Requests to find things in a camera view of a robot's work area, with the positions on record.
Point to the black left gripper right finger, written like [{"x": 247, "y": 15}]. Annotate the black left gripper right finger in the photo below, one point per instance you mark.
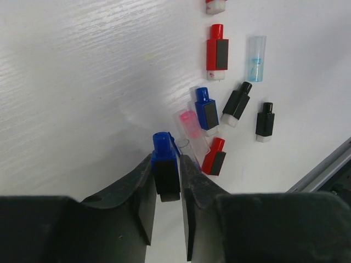
[{"x": 262, "y": 227}]

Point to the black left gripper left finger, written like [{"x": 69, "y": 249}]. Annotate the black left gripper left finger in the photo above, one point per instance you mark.
[{"x": 112, "y": 225}]

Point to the red marker cap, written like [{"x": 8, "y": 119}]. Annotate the red marker cap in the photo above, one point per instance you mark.
[
  {"x": 217, "y": 52},
  {"x": 213, "y": 161},
  {"x": 215, "y": 6}
]

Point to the blue marker cap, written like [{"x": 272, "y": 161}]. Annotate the blue marker cap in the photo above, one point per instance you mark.
[
  {"x": 206, "y": 112},
  {"x": 164, "y": 167}
]

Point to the pink highlighter cap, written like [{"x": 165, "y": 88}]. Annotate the pink highlighter cap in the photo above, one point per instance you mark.
[{"x": 188, "y": 124}]

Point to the black marker cap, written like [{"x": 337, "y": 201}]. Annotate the black marker cap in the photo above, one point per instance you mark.
[
  {"x": 265, "y": 123},
  {"x": 236, "y": 105}
]

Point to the light blue pen cap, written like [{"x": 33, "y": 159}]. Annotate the light blue pen cap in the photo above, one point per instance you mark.
[{"x": 255, "y": 58}]

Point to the aluminium frame rail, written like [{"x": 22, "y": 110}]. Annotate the aluminium frame rail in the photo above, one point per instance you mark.
[{"x": 324, "y": 171}]

